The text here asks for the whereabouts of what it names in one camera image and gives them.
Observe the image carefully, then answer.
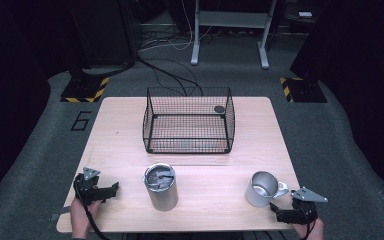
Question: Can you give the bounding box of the steel tumbler with lid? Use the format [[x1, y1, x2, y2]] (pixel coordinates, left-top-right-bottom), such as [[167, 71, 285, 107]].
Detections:
[[142, 162, 179, 212]]

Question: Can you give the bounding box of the white metal desk frame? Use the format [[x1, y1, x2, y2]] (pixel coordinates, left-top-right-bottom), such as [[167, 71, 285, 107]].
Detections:
[[190, 0, 278, 70]]

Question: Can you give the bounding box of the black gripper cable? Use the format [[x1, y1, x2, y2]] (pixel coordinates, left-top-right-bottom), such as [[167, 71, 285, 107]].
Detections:
[[74, 176, 112, 240], [302, 203, 316, 240]]

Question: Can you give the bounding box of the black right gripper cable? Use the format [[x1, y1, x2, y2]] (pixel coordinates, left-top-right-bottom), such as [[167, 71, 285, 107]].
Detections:
[[302, 203, 316, 240]]

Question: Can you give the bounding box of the person's right hand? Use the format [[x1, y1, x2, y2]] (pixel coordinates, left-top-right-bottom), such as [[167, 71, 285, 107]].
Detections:
[[291, 217, 326, 240]]

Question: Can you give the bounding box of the grey tape strip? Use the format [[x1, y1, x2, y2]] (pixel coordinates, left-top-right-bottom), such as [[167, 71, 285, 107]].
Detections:
[[49, 206, 72, 222]]

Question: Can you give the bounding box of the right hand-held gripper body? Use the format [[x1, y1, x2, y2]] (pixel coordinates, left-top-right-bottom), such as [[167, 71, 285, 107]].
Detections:
[[288, 186, 329, 225]]

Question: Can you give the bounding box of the white floor cable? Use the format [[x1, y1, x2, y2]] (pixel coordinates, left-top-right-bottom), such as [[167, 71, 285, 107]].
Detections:
[[138, 0, 214, 53]]

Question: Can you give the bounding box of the black floor cable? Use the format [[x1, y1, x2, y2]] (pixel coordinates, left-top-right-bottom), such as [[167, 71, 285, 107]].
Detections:
[[135, 54, 204, 98]]

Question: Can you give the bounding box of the black stand base striped edge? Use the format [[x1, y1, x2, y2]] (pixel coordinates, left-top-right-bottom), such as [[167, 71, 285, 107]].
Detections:
[[60, 76, 110, 104], [279, 77, 328, 104]]

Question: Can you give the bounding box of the steel mug with handle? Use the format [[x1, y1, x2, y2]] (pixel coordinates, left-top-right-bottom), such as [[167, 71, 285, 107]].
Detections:
[[245, 171, 291, 208]]

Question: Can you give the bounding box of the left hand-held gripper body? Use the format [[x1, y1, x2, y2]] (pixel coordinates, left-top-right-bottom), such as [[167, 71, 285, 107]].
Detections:
[[73, 166, 112, 206]]

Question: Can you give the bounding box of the black cabinet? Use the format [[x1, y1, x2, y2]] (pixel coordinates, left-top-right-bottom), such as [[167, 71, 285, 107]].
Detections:
[[65, 0, 138, 69]]

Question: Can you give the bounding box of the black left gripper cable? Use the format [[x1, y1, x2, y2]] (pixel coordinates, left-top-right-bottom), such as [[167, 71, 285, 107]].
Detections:
[[74, 176, 112, 240]]

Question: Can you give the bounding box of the black wire basket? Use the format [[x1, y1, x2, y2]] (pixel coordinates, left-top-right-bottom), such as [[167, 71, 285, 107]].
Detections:
[[142, 86, 236, 155]]

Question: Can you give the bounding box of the person's left hand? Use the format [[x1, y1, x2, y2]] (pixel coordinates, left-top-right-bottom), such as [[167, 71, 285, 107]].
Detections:
[[69, 197, 103, 240]]

